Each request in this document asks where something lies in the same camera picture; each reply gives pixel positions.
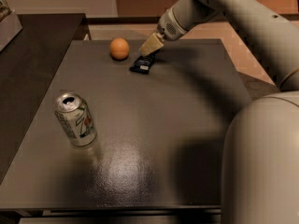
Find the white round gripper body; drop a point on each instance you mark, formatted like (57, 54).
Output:
(169, 28)

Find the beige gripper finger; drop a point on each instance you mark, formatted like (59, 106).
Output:
(154, 42)

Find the dark blue rxbar wrapper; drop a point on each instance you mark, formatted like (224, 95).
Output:
(142, 64)

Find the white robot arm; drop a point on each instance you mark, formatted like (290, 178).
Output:
(260, 159)

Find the orange fruit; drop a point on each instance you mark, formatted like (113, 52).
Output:
(119, 49)

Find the silver 7up soda can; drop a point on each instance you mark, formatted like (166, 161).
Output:
(74, 116)

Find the grey box with items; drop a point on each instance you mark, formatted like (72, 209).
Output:
(10, 24)

